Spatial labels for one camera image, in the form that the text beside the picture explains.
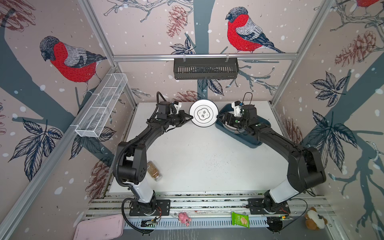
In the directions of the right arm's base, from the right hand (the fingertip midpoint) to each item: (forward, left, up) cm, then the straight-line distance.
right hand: (220, 119), depth 86 cm
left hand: (-2, +16, +3) cm, 16 cm away
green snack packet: (-47, -9, -19) cm, 51 cm away
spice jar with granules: (-27, +37, -14) cm, 48 cm away
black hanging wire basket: (+39, +9, +10) cm, 41 cm away
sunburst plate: (+6, -12, -19) cm, 23 cm away
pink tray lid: (-53, +54, -17) cm, 78 cm away
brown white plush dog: (-46, -42, -19) cm, 65 cm away
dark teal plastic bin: (-4, -20, -16) cm, 25 cm away
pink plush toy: (-47, +19, -17) cm, 54 cm away
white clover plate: (+3, +9, +2) cm, 10 cm away
